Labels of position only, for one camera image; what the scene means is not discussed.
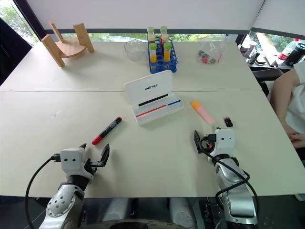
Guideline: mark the white open pencil case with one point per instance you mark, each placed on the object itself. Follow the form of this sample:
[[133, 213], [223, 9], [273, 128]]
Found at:
[[150, 88]]

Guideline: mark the thin blue pen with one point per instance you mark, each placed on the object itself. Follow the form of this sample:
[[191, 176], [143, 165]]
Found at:
[[174, 102]]

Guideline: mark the blue test tube rack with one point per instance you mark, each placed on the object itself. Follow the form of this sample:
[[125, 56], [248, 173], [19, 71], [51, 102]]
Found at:
[[164, 65]]

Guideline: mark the black pen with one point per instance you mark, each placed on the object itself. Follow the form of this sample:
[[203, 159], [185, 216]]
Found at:
[[153, 100]]

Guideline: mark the orange and pink highlighter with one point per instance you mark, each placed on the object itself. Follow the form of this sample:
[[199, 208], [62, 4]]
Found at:
[[202, 112]]

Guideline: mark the red label cola bottle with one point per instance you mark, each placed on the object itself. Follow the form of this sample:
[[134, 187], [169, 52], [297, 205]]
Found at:
[[288, 48]]

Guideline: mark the small black and red eraser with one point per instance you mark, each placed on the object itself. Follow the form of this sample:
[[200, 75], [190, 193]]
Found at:
[[228, 122]]

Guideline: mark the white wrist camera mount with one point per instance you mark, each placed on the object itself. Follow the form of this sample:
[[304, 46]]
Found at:
[[71, 159], [225, 140]]

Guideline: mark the dark panel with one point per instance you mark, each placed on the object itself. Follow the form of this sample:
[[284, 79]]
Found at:
[[12, 52]]

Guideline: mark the thin red pen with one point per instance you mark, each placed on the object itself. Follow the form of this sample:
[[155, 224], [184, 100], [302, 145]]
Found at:
[[151, 111]]

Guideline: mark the red and black marker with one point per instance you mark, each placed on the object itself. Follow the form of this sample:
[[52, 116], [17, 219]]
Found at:
[[107, 130]]

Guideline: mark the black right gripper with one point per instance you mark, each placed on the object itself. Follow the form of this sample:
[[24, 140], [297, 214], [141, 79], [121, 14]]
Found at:
[[210, 139]]

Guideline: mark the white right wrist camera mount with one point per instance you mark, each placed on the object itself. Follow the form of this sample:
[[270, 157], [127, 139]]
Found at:
[[225, 140]]

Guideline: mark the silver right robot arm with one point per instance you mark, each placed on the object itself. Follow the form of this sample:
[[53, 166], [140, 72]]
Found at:
[[236, 198]]

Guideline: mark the black office chair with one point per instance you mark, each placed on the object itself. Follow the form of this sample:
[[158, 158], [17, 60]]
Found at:
[[267, 75]]

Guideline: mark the white and red paper cup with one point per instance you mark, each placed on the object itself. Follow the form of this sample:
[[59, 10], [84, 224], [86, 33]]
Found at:
[[247, 47]]

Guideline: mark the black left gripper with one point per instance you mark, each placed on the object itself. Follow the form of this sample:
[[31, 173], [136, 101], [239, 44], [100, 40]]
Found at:
[[91, 167]]

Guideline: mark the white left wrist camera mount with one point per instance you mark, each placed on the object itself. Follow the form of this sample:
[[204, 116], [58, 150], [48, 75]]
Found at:
[[71, 159]]

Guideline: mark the clear plastic bag with parts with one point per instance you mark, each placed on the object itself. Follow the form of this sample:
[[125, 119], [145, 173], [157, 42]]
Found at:
[[210, 53]]

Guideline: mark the black tumbler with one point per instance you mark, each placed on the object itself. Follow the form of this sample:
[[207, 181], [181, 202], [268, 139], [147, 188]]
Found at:
[[295, 55]]

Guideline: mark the green capped tube pale content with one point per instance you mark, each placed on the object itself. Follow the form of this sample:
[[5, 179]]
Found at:
[[163, 29], [151, 32]]

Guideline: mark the black window frame post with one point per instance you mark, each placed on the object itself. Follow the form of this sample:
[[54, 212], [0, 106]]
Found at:
[[31, 21]]

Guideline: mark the green capped tube orange liquid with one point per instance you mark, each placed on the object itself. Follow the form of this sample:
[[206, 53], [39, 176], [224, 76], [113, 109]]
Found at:
[[167, 53], [153, 53]]

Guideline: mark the grey rounded shape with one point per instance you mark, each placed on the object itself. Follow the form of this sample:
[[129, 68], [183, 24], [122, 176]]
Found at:
[[182, 211], [116, 211]]

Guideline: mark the person in white shirt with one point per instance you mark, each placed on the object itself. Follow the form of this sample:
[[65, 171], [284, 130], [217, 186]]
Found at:
[[294, 105]]

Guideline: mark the wooden curved stand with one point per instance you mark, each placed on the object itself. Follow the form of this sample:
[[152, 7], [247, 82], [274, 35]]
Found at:
[[71, 47]]

